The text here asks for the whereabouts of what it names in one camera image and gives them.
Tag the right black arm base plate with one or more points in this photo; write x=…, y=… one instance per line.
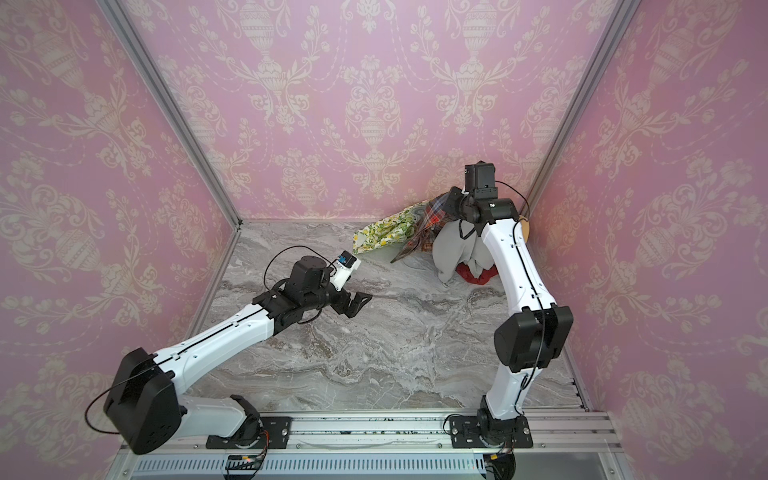
x=468, y=432

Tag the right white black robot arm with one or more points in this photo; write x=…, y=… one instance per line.
x=536, y=330

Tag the left aluminium corner post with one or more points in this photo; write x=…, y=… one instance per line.
x=117, y=17

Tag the right aluminium corner post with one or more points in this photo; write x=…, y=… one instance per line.
x=605, y=49

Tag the aluminium mounting rail frame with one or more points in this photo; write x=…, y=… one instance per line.
x=398, y=444

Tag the lemon print green cloth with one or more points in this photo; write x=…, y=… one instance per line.
x=394, y=229

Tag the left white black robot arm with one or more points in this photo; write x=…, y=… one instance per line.
x=148, y=404

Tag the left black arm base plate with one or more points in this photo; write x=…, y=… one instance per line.
x=271, y=432

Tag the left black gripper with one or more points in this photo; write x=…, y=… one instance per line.
x=356, y=303

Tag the plaid brown red cloth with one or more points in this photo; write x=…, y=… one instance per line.
x=430, y=219

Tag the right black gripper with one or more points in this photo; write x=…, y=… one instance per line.
x=453, y=201

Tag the mustard yellow cloth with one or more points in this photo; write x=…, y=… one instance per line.
x=525, y=229

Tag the grey cloth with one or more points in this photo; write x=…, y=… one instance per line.
x=457, y=243

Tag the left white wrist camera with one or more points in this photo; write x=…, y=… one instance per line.
x=345, y=265

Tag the aluminium corner post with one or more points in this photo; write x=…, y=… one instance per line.
x=605, y=49
x=117, y=17

